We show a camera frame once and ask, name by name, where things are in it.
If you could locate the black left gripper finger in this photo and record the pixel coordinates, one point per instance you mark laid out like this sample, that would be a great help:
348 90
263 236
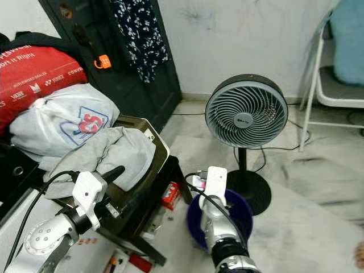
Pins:
114 173

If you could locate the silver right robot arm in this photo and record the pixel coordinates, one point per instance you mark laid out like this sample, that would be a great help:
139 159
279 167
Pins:
222 233

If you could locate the grey cloth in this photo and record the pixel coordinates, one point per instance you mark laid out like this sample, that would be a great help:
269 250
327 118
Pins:
102 151

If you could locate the small red box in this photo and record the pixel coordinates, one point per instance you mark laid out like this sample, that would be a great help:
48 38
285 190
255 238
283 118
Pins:
170 196

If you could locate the dark wooden chair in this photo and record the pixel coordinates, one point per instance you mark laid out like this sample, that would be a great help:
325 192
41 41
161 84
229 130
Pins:
156 182

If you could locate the purple plastic basin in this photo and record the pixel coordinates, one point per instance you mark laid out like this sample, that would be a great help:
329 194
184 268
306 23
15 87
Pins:
242 213

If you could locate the grey standing fan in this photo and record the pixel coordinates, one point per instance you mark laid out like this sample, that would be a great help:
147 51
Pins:
247 114

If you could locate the white plastic bag with logo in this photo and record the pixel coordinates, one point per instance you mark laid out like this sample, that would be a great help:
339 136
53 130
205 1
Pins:
51 125

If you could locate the black case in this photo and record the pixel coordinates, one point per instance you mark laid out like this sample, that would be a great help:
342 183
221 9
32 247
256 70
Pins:
17 182

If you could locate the dark grey door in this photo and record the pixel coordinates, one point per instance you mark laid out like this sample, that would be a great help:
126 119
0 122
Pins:
165 85

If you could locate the orange tag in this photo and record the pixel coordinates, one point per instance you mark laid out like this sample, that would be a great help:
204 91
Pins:
103 61

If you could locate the red printed sports bag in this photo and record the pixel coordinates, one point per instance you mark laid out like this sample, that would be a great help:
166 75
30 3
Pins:
34 79

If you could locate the navy floral hanging garment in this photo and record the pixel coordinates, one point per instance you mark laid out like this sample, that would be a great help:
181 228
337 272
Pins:
139 40

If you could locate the white folding chair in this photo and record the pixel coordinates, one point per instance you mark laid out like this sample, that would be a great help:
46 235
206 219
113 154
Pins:
335 94

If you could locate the black garment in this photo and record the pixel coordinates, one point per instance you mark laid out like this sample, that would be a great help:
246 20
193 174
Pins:
23 41

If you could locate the light blue cushion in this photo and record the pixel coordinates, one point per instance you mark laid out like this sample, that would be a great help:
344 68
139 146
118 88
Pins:
347 40

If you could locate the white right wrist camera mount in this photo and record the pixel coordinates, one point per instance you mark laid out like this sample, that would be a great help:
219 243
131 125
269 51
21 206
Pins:
216 185

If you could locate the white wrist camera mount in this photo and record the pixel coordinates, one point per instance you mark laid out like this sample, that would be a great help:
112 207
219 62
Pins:
88 193
216 185

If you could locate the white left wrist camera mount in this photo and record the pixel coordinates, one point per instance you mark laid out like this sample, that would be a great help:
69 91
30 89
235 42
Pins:
88 193

